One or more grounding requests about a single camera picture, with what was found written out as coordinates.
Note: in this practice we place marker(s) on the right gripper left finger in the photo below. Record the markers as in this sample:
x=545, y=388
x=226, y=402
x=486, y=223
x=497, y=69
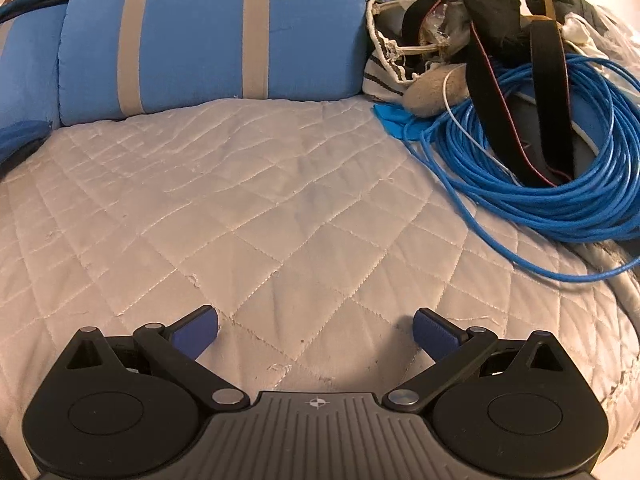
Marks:
x=172, y=352

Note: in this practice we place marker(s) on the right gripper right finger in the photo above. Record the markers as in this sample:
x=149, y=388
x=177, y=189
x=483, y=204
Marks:
x=457, y=355

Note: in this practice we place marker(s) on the blue fleece jacket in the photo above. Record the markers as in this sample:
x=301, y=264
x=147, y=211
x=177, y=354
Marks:
x=20, y=140

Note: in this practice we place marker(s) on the grey quilted bedspread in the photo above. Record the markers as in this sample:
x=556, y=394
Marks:
x=313, y=233

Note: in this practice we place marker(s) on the beige round pouch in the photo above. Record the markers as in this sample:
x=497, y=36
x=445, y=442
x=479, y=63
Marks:
x=438, y=88

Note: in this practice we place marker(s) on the black white striped cloth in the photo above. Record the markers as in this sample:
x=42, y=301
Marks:
x=402, y=50

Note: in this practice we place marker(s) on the right blue striped cushion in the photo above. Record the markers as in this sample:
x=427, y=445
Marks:
x=120, y=58

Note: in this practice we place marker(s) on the blue striped cushion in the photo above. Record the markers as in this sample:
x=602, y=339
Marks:
x=120, y=58
x=29, y=66

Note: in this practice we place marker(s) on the left blue striped cushion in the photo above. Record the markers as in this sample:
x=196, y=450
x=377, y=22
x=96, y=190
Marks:
x=29, y=66

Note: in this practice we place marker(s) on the black bag with straps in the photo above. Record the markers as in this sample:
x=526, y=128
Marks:
x=517, y=76

